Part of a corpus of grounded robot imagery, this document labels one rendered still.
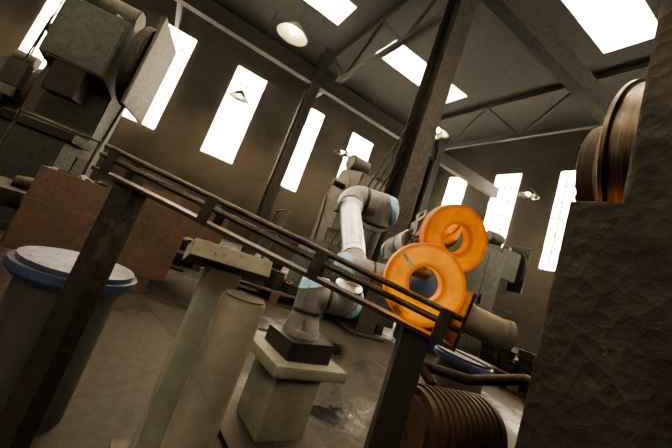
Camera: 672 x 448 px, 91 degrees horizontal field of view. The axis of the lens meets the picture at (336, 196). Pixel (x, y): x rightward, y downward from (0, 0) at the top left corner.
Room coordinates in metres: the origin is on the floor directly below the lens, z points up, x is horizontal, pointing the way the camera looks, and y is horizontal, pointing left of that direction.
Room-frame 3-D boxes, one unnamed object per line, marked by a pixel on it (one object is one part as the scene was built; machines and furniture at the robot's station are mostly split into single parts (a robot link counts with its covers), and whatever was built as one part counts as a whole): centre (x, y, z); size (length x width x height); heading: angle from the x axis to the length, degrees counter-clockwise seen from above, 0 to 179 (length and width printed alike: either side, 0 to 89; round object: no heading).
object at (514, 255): (8.07, -4.36, 1.36); 1.37 x 1.16 x 2.71; 17
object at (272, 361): (1.39, -0.05, 0.28); 0.32 x 0.32 x 0.04; 34
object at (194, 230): (4.29, 1.80, 0.38); 1.03 x 0.83 x 0.75; 120
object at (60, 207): (2.57, 1.54, 0.33); 0.93 x 0.73 x 0.66; 124
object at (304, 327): (1.39, -0.05, 0.42); 0.15 x 0.15 x 0.10
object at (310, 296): (1.39, -0.05, 0.53); 0.13 x 0.12 x 0.14; 101
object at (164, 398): (1.04, 0.24, 0.31); 0.24 x 0.16 x 0.62; 117
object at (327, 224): (6.54, -0.43, 1.42); 1.43 x 1.22 x 2.85; 32
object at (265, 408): (1.39, -0.05, 0.13); 0.40 x 0.40 x 0.26; 34
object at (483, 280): (4.44, -2.05, 0.75); 0.70 x 0.48 x 1.50; 117
